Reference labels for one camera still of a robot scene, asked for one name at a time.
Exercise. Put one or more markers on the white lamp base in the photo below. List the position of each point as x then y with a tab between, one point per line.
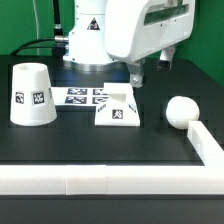
120	109

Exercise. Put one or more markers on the white marker sheet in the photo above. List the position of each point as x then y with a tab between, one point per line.
78	96

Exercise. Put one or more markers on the white lamp bulb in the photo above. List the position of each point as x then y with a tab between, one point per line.
180	111

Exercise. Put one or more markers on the white lamp shade cone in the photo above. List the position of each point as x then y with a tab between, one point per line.
32	101

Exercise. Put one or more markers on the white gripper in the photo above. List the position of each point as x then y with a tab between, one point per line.
135	29

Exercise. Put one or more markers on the white L-shaped fence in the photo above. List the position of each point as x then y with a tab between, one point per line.
207	179

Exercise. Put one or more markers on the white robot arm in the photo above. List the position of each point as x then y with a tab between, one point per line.
86	41

